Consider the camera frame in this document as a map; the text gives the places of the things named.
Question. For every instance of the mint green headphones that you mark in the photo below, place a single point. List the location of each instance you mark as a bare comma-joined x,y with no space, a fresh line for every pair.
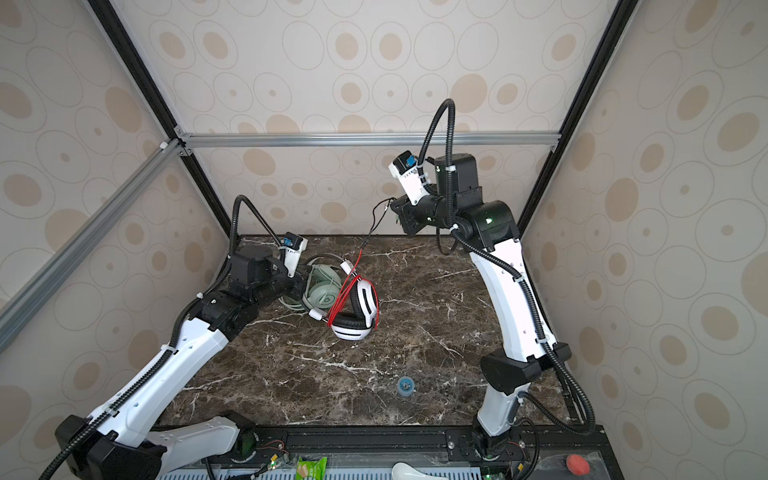
320,291

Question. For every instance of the green snack packet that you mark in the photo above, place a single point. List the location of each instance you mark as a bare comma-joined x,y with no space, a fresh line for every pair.
311,469

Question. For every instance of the red round button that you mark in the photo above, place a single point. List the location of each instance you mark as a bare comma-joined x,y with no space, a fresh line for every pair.
577,465

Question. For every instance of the black vertical frame post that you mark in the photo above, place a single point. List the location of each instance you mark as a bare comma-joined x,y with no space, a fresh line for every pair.
107,17
606,47

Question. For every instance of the black vertical frame post left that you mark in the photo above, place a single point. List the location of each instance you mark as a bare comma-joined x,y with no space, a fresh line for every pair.
107,17

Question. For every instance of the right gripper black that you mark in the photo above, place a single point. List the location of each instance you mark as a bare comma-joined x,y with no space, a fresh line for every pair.
405,209

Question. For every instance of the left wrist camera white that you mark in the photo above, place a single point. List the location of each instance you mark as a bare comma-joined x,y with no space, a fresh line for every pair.
293,245

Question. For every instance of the small blue tape roll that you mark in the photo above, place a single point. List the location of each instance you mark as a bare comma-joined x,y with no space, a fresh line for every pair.
405,386

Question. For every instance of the white spoon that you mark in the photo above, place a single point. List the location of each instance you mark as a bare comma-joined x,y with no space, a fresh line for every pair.
404,471

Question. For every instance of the black vertical frame post right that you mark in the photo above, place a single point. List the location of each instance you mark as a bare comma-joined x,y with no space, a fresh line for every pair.
606,47

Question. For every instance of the horizontal aluminium rail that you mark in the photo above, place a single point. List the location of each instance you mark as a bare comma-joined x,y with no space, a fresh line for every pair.
354,140

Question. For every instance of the diagonal aluminium rail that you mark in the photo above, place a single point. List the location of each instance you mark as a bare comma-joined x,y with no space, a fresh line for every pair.
23,307

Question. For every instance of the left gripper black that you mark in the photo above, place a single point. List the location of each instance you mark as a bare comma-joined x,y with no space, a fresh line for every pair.
300,283

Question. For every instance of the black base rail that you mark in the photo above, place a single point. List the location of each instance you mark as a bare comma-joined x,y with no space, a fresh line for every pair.
456,451

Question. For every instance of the white black red headphones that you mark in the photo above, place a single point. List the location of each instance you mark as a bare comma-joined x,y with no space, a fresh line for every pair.
355,314

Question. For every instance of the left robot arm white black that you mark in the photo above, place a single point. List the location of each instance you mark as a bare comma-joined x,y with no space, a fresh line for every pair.
117,439

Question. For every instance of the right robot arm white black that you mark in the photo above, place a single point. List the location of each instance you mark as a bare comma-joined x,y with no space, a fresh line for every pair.
442,191

